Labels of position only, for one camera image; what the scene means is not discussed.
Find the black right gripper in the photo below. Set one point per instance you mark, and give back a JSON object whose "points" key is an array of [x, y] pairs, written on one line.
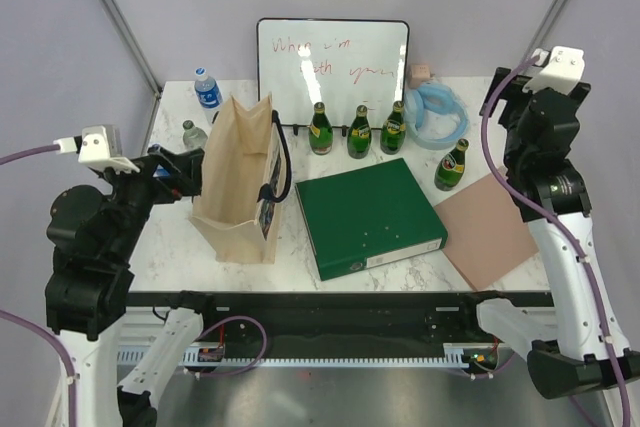
{"points": [[513, 92]]}

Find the small pink cube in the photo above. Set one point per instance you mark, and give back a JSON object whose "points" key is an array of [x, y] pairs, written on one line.
{"points": [[418, 74]]}

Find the beige canvas tote bag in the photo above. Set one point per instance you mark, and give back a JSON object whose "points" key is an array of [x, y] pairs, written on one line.
{"points": [[246, 176]]}

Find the white dry-erase board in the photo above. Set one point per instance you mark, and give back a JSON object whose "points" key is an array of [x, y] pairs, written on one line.
{"points": [[342, 63]]}

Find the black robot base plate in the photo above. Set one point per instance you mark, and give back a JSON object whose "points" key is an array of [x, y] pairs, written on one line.
{"points": [[336, 325]]}

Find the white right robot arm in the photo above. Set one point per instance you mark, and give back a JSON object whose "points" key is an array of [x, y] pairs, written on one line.
{"points": [[586, 350]]}

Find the green ring binder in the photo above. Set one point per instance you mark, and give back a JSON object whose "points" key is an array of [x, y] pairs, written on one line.
{"points": [[368, 217]]}

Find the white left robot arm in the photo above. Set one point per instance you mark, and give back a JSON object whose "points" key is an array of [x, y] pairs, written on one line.
{"points": [[94, 236]]}

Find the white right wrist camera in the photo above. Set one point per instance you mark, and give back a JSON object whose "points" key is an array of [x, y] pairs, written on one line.
{"points": [[561, 70]]}

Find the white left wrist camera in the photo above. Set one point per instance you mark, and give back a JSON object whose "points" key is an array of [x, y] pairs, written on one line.
{"points": [[98, 148]]}

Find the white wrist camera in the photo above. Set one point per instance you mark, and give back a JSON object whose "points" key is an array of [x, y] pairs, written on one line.
{"points": [[561, 70], [98, 148]]}

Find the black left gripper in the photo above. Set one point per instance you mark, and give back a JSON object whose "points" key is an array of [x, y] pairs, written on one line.
{"points": [[185, 170]]}

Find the blue-label water bottle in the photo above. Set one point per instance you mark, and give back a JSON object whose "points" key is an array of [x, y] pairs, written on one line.
{"points": [[161, 172], [208, 93]]}

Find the white slotted cable duct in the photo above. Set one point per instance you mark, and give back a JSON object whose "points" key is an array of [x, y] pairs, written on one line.
{"points": [[196, 356]]}

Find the clear glass bottle green cap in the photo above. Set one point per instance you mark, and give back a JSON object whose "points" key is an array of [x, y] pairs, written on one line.
{"points": [[193, 137]]}

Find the pink cardboard sheet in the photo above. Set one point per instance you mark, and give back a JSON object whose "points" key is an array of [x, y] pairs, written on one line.
{"points": [[487, 238]]}

